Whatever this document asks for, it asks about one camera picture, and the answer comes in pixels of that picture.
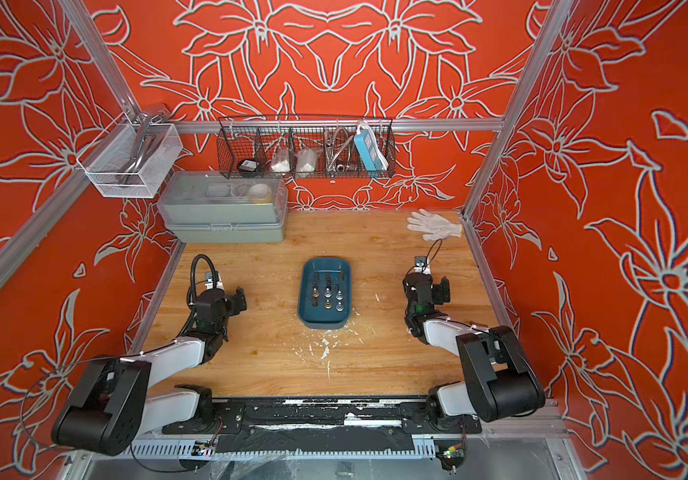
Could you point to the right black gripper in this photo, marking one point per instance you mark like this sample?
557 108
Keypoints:
442 292

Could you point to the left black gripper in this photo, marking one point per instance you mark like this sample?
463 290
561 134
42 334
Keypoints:
235 303

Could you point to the teal plastic storage box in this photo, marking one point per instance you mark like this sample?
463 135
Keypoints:
319 318

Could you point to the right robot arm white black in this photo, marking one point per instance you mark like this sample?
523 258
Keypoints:
498 379

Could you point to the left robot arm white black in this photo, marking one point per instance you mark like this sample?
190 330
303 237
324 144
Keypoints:
110 406

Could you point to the grey lidded storage container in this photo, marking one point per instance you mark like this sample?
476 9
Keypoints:
200 208

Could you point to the light blue box in basket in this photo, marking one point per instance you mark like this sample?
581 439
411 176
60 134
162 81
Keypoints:
366 142

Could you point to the white work glove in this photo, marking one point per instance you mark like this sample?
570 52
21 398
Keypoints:
433 227

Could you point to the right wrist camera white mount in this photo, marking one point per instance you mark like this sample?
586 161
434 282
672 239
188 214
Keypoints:
421 265

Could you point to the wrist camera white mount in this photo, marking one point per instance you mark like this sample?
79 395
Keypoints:
421 265
212 280

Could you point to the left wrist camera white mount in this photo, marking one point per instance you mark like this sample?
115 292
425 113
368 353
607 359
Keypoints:
212 280

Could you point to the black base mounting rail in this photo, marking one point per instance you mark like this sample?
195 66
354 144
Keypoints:
327 424

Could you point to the black wire wall basket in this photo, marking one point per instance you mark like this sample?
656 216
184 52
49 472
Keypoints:
286 146

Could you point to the clear plastic wall bin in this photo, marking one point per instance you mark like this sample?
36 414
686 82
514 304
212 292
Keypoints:
136 157

